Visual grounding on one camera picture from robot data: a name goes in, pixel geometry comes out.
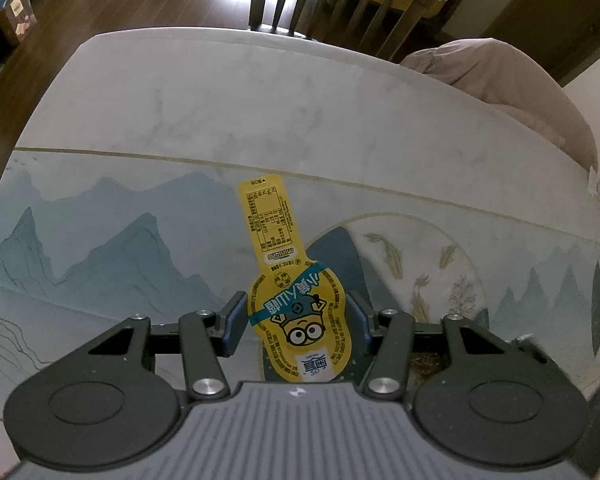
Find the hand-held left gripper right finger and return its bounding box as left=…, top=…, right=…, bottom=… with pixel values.
left=347, top=291, right=513, bottom=402

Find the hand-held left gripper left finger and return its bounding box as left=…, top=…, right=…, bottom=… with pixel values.
left=82, top=290, right=249, bottom=402

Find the yellow cartoon jelly pouch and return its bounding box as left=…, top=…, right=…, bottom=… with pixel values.
left=237, top=175, right=357, bottom=387

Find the pink covered chair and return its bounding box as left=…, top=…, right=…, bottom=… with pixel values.
left=399, top=37, right=600, bottom=172

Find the brown wooden door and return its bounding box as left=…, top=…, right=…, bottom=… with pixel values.
left=480, top=0, right=600, bottom=87

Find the cardboard box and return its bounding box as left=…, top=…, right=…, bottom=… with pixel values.
left=0, top=0, right=39, bottom=47

